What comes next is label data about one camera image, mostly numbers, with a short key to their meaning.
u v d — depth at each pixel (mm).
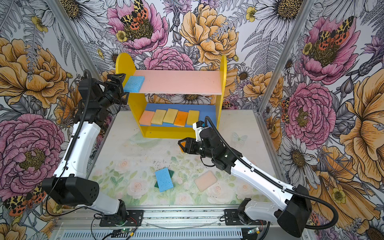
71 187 399
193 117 968
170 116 972
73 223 740
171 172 874
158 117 970
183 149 641
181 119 943
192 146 621
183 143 689
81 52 870
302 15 745
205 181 870
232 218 731
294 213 377
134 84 762
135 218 735
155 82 789
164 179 838
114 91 628
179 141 690
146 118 987
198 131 661
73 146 448
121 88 639
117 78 619
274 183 426
